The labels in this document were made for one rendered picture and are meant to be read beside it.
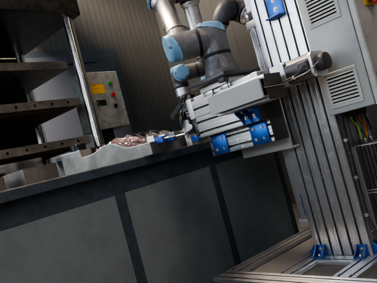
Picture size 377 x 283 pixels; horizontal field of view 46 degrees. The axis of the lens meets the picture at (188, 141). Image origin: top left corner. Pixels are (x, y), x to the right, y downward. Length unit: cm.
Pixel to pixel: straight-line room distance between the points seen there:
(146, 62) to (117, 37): 46
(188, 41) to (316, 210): 85
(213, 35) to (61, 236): 99
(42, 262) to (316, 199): 107
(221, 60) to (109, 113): 143
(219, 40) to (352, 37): 54
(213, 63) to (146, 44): 382
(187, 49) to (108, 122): 137
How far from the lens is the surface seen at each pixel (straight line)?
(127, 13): 564
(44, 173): 190
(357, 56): 162
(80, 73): 291
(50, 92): 476
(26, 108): 272
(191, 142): 221
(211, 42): 185
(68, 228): 176
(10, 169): 259
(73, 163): 219
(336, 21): 165
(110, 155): 205
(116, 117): 314
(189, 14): 219
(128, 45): 546
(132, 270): 193
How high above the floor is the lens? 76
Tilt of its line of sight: 2 degrees up
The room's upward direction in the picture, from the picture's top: 15 degrees counter-clockwise
